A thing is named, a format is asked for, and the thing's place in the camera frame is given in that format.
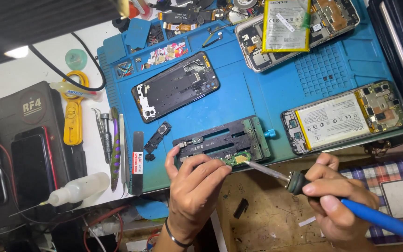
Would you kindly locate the person's left hand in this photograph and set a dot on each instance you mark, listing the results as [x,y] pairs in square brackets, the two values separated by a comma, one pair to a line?
[187,196]

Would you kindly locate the silver pointed tweezers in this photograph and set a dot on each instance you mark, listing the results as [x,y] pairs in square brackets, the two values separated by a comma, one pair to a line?
[122,154]

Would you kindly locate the black phone with red edge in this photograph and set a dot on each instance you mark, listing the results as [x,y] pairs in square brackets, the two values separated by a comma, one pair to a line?
[32,168]

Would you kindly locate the black flat pry tool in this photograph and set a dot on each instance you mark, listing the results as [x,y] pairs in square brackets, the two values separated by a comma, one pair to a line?
[137,164]

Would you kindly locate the small black plastic piece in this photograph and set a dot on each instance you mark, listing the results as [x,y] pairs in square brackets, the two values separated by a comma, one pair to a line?
[149,156]

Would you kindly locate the white paper scrap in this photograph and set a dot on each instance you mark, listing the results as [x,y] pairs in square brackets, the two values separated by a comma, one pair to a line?
[307,221]

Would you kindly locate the pile of small card chips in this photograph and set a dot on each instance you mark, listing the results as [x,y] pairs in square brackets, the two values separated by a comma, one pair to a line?
[166,52]

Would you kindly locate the blue silicone repair mat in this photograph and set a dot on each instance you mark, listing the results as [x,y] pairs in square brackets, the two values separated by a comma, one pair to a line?
[257,94]

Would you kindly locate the black lamp head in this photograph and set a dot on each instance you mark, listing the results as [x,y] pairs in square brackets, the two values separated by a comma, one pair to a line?
[47,24]

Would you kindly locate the white flux syringe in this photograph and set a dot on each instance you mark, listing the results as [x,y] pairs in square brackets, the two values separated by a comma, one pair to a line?
[75,91]

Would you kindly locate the silver precision screwdriver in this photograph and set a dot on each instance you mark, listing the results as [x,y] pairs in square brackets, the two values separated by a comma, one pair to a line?
[106,140]

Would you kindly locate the black plastic scrap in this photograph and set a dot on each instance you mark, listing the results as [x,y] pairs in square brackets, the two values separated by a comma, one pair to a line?
[240,208]

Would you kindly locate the clear squeeze bottle with needle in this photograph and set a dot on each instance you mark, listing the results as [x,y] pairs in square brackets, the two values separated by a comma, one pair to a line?
[79,189]

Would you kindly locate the round metal disc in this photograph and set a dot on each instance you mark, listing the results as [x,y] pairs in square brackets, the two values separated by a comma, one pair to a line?
[245,3]

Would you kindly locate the person's right hand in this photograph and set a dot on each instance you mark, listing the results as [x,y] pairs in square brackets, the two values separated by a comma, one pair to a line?
[357,197]

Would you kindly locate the purple green patterned tweezers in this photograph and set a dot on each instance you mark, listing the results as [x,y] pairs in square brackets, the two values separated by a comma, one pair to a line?
[115,154]

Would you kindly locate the stack of dark phones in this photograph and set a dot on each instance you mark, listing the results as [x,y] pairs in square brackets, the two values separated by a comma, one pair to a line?
[401,42]

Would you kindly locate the green suction cup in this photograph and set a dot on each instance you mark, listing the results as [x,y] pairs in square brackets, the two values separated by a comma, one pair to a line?
[76,59]

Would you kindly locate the curved silver tweezers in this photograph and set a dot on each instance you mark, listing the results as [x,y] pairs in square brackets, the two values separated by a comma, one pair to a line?
[98,122]

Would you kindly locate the opened silver phone without battery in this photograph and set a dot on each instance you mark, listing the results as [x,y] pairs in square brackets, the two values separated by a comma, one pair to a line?
[331,17]

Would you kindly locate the blue plastic pick card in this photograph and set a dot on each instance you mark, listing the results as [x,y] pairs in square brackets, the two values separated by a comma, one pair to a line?
[137,33]

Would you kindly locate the black phone speaker module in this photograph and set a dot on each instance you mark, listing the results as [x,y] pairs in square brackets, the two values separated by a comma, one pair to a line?
[156,137]

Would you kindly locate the small green circuit board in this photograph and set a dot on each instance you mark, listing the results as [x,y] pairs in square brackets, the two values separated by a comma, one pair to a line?
[237,159]

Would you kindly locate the black empty phone frame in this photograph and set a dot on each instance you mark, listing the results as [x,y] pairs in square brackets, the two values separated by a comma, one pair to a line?
[177,85]

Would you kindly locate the blue mat scrap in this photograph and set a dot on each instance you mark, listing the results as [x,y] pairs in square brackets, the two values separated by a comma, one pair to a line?
[152,210]

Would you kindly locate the heap of small black parts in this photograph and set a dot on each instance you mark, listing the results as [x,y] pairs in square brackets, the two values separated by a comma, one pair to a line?
[155,35]

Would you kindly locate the black bench power supply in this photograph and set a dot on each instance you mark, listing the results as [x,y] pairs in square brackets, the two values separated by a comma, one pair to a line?
[33,108]

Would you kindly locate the black circuit board holder fixture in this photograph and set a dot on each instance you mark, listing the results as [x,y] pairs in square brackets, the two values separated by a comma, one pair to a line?
[222,138]

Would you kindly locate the plaid cloth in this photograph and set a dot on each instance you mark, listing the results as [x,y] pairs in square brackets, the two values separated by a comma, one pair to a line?
[366,175]

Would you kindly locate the opened phone with white battery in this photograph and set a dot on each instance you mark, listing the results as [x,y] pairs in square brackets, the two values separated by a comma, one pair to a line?
[334,119]

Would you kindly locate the white rectangular glass panel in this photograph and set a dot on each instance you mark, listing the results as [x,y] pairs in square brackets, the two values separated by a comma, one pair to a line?
[401,197]

